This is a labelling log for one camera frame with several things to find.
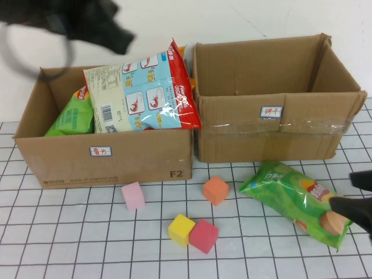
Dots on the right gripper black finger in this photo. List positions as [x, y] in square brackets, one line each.
[357, 210]
[363, 180]

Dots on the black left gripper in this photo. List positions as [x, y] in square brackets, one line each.
[101, 32]

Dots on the large green chips bag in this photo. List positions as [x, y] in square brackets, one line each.
[279, 191]

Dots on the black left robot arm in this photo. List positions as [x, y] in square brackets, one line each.
[35, 11]

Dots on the red and blue shrimp-chips bag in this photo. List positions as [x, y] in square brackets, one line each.
[139, 93]

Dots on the small green chips bag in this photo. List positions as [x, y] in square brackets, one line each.
[72, 119]

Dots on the white black-grid tablecloth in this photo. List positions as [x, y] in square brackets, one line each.
[261, 261]

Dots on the white label on taped box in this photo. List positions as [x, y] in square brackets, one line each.
[271, 112]

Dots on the white label on F2 box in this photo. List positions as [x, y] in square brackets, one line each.
[100, 151]

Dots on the cardboard box with clear tape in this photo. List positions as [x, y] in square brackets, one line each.
[241, 142]

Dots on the cardboard box with F2 print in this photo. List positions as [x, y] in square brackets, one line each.
[139, 162]

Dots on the orange foam cube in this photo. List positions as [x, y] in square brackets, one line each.
[215, 190]

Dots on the red foam cube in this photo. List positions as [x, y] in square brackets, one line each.
[203, 236]

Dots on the pink foam cube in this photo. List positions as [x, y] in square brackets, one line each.
[133, 196]

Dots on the yellow foam cube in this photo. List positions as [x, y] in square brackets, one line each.
[180, 229]

